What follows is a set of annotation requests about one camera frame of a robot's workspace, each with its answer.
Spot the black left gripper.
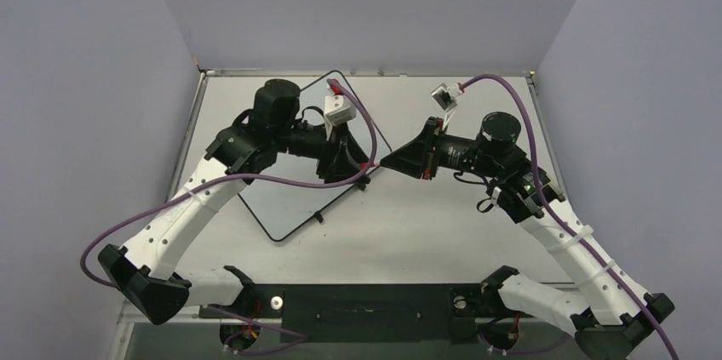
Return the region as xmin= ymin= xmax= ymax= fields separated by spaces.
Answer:
xmin=274 ymin=118 xmax=371 ymax=184

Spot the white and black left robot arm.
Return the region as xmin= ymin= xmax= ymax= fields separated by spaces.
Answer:
xmin=98 ymin=79 xmax=376 ymax=325

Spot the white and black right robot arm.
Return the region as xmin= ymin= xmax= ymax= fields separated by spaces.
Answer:
xmin=381 ymin=111 xmax=674 ymax=359

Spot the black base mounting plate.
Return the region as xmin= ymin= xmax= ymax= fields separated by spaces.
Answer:
xmin=199 ymin=283 xmax=518 ymax=347

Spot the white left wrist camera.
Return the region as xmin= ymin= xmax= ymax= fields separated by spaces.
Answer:
xmin=323 ymin=94 xmax=357 ymax=126

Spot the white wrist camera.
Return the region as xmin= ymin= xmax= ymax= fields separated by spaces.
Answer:
xmin=323 ymin=94 xmax=357 ymax=126
xmin=431 ymin=83 xmax=464 ymax=129

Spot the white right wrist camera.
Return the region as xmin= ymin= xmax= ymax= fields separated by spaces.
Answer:
xmin=431 ymin=83 xmax=464 ymax=129

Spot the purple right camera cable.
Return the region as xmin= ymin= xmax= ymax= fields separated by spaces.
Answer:
xmin=459 ymin=73 xmax=683 ymax=360

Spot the purple camera cable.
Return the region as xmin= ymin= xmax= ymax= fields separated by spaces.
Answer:
xmin=79 ymin=77 xmax=379 ymax=289
xmin=459 ymin=73 xmax=683 ymax=360

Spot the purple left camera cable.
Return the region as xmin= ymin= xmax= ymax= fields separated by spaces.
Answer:
xmin=79 ymin=77 xmax=379 ymax=289

